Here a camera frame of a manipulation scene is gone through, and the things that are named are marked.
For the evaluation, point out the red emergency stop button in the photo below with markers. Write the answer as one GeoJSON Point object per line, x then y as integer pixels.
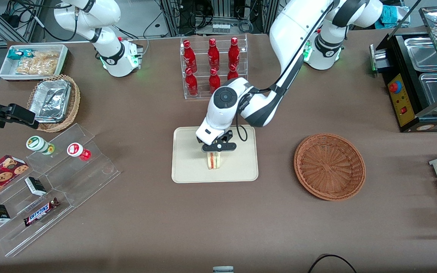
{"type": "Point", "coordinates": [394, 87]}

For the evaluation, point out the red cola bottle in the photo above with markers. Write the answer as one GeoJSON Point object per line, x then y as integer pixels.
{"type": "Point", "coordinates": [192, 83]}
{"type": "Point", "coordinates": [189, 57]}
{"type": "Point", "coordinates": [214, 80]}
{"type": "Point", "coordinates": [232, 72]}
{"type": "Point", "coordinates": [213, 55]}
{"type": "Point", "coordinates": [234, 53]}

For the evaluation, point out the red-lid drink bottle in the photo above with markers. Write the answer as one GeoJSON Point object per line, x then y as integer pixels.
{"type": "Point", "coordinates": [77, 150]}

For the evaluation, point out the triangle sandwich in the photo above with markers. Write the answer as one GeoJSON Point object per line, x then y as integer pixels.
{"type": "Point", "coordinates": [213, 161]}

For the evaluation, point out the black hot food display case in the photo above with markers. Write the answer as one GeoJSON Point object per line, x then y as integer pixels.
{"type": "Point", "coordinates": [404, 98]}

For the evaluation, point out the clear acrylic bottle rack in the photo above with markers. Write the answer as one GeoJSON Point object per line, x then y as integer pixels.
{"type": "Point", "coordinates": [203, 94]}

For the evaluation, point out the Snickers chocolate bar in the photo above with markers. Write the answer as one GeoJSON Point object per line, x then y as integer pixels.
{"type": "Point", "coordinates": [40, 212]}

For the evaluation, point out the beige rectangular serving tray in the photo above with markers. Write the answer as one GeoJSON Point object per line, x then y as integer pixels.
{"type": "Point", "coordinates": [188, 159]}

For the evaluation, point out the silver foil tray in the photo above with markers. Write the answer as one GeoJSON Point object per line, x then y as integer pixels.
{"type": "Point", "coordinates": [49, 100]}

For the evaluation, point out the grey device at table edge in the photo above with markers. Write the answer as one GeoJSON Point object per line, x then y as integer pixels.
{"type": "Point", "coordinates": [223, 270]}

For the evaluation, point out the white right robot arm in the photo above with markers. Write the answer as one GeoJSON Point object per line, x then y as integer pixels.
{"type": "Point", "coordinates": [108, 15]}

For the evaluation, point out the teal snack packet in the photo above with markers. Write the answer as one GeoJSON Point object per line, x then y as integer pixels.
{"type": "Point", "coordinates": [17, 54]}

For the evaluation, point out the teal cloth bag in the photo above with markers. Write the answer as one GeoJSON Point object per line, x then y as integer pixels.
{"type": "Point", "coordinates": [393, 17]}

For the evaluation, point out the clear bag of crackers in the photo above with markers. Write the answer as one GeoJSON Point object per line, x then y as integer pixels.
{"type": "Point", "coordinates": [38, 64]}

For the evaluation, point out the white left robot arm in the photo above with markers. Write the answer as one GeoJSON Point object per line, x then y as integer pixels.
{"type": "Point", "coordinates": [290, 30]}

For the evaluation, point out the clear acrylic stepped stand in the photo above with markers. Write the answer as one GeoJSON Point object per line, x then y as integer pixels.
{"type": "Point", "coordinates": [82, 182]}

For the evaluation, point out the green-lid drink bottle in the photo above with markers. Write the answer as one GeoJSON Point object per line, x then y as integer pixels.
{"type": "Point", "coordinates": [38, 144]}

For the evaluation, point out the light wicker basket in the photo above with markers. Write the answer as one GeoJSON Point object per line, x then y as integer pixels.
{"type": "Point", "coordinates": [75, 98]}

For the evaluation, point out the white rectangular snack bin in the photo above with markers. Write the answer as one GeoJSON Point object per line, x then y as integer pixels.
{"type": "Point", "coordinates": [6, 70]}

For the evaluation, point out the brown round wicker basket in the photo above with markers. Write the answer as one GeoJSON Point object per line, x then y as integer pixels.
{"type": "Point", "coordinates": [328, 167]}

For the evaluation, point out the white power strip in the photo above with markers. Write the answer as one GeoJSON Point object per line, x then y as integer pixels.
{"type": "Point", "coordinates": [221, 27]}

